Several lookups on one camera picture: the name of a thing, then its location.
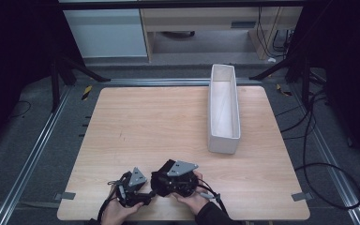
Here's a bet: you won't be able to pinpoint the left hand-held gripper cable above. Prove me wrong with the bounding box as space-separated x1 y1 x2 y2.
97 179 121 224

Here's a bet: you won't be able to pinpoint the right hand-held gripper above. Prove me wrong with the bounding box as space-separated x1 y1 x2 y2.
158 158 200 197

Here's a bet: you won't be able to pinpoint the black metal stand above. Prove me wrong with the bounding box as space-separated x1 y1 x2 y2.
50 55 112 113
248 54 314 109

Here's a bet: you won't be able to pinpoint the white cabinet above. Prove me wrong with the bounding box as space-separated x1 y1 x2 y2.
63 8 148 59

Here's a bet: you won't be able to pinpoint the hand-held gripper cable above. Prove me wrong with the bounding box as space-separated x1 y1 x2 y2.
196 183 230 218
97 179 121 224

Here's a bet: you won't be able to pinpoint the grey tape piece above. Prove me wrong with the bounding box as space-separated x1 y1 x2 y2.
53 191 77 202
291 191 314 203

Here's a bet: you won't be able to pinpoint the long white box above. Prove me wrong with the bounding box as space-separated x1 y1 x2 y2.
207 63 242 155

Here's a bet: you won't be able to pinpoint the black cables under desk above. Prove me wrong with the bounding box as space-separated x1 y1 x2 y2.
257 7 294 60

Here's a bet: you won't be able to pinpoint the right hand-held gripper cable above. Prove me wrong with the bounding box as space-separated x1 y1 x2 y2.
196 183 230 218

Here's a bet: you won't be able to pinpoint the thin black floor cable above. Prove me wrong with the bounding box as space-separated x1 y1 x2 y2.
8 99 33 120

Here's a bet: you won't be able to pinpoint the person's left hand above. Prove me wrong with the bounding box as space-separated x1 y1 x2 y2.
101 197 145 225

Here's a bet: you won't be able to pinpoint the metal floor rail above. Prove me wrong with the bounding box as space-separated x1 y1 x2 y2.
0 85 73 225
289 83 360 225
101 78 261 87

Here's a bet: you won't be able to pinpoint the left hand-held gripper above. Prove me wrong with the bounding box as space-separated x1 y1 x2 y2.
107 167 156 208

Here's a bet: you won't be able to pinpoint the person's right hand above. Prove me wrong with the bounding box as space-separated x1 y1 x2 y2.
172 171 213 216

